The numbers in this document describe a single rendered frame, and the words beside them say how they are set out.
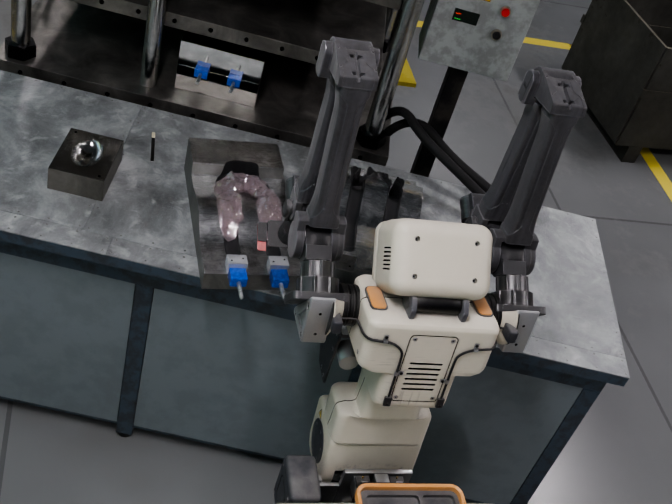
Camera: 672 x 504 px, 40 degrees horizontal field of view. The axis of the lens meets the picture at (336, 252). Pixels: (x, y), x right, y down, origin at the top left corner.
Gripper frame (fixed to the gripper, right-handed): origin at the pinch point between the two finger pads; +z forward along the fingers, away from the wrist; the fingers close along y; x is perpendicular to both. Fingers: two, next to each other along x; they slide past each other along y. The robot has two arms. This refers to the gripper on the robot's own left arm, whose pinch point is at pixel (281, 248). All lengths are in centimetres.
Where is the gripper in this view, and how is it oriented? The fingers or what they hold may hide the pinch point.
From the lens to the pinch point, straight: 220.3
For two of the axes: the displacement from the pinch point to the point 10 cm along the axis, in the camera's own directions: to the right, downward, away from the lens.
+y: -9.6, -0.8, -2.7
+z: -2.8, 3.5, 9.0
